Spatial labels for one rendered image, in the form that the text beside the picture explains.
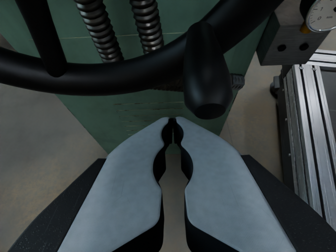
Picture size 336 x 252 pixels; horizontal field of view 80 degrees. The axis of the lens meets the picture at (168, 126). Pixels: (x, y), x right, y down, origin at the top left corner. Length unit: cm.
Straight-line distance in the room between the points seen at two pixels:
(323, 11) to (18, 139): 112
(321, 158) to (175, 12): 59
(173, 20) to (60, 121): 84
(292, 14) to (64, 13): 34
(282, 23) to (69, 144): 89
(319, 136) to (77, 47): 70
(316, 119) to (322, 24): 50
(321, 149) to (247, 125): 33
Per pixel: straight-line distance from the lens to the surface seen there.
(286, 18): 38
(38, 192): 100
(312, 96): 86
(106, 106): 55
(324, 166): 74
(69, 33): 40
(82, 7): 21
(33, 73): 19
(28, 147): 110
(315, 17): 34
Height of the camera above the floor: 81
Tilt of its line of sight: 62 degrees down
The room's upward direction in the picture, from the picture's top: 5 degrees counter-clockwise
